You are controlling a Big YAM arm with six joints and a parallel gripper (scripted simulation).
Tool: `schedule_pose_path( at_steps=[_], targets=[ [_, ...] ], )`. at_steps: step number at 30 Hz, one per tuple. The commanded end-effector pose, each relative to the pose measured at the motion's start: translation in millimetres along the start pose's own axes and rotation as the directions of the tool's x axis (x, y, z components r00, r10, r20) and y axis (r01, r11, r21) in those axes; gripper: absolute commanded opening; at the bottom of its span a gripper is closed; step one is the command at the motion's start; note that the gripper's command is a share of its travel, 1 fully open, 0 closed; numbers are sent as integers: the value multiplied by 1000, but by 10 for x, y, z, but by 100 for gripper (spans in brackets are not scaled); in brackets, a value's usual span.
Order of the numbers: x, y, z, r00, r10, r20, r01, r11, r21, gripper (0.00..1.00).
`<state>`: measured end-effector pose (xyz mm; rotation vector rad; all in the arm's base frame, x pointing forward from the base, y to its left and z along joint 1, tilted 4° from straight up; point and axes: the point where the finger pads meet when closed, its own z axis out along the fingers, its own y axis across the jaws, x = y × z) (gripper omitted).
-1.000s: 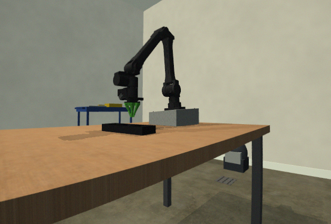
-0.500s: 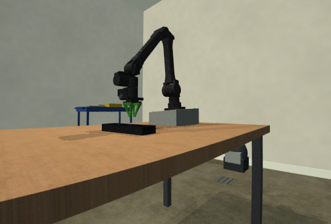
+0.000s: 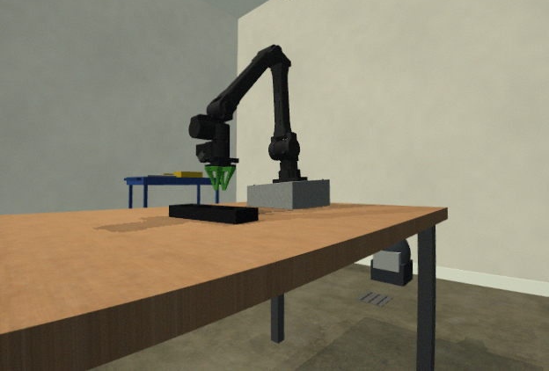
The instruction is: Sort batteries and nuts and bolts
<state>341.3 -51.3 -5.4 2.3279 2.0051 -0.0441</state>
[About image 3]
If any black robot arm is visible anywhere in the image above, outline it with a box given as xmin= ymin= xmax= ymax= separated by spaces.
xmin=188 ymin=45 xmax=308 ymax=183

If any black three-compartment bin rack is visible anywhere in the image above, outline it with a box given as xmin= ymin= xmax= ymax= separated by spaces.
xmin=169 ymin=204 xmax=259 ymax=224

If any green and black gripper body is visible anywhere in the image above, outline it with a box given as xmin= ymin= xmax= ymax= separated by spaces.
xmin=201 ymin=140 xmax=239 ymax=167

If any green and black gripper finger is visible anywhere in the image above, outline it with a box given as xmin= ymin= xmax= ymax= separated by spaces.
xmin=205 ymin=166 xmax=223 ymax=191
xmin=220 ymin=166 xmax=236 ymax=191

